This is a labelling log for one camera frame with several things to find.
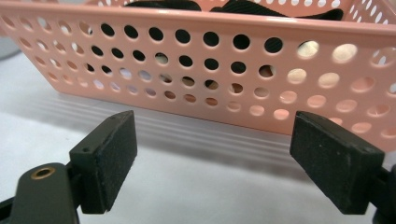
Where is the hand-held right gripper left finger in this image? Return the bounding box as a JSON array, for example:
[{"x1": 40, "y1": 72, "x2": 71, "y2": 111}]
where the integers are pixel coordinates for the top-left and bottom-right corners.
[{"x1": 69, "y1": 110, "x2": 138, "y2": 215}]

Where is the black sock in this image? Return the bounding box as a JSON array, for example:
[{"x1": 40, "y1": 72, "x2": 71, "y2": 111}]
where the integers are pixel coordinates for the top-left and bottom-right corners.
[
  {"x1": 85, "y1": 0, "x2": 203, "y2": 76},
  {"x1": 174, "y1": 0, "x2": 345, "y2": 91}
]

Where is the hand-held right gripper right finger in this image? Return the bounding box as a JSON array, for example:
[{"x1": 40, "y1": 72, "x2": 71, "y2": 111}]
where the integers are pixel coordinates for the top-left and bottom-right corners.
[{"x1": 290, "y1": 110, "x2": 386, "y2": 216}]

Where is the pink perforated basket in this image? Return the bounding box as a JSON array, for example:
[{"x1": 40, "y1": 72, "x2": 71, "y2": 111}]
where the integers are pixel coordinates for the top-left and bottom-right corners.
[{"x1": 0, "y1": 0, "x2": 396, "y2": 153}]

